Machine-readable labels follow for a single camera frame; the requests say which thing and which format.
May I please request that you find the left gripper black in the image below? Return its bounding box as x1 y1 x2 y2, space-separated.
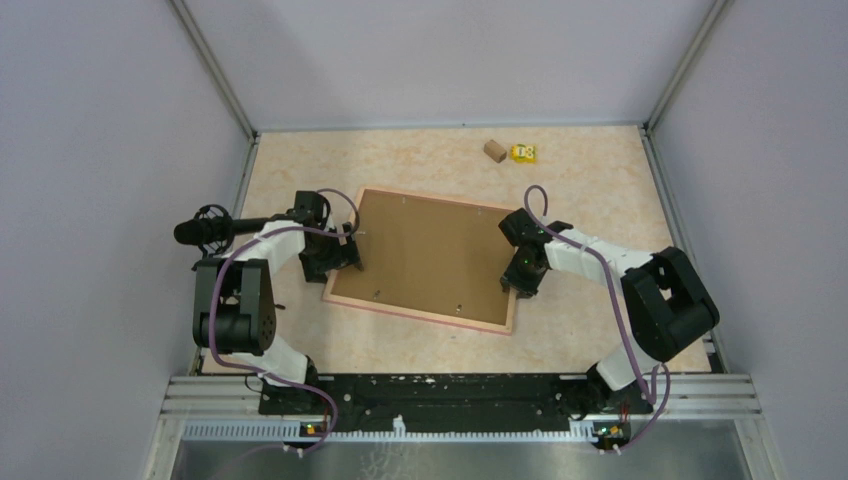
299 222 362 284

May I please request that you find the wooden picture frame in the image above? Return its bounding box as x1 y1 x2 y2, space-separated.
322 186 519 337

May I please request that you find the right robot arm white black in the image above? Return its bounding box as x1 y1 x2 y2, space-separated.
498 208 720 412

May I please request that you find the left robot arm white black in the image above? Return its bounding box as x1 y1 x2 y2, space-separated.
173 188 363 414

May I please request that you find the black microphone orange tip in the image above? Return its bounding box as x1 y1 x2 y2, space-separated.
173 204 270 260

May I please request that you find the yellow toy block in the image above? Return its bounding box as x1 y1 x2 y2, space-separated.
510 144 538 163

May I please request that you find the small wooden block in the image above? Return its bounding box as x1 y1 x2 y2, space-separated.
483 140 508 163

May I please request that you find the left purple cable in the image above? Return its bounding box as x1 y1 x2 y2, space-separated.
207 188 362 457

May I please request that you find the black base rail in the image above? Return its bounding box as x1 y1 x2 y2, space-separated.
258 373 653 433

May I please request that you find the white cable duct strip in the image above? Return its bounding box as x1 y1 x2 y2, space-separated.
182 417 597 443

